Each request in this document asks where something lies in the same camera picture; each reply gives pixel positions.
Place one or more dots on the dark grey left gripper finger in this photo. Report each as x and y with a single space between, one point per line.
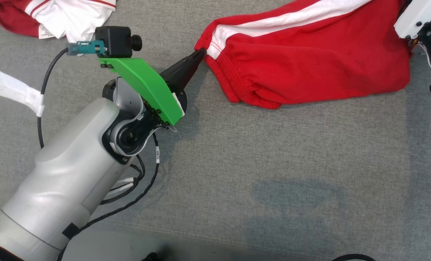
181 72

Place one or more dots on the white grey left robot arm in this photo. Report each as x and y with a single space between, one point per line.
63 170

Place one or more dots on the red white basketball jersey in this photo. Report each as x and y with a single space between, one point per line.
70 18

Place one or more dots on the red shorts with white stripe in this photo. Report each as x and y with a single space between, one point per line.
309 61

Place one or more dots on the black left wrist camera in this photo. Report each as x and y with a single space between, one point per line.
114 41

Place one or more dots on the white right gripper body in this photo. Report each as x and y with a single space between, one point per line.
422 14

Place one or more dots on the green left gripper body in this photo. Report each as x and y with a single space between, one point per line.
143 81

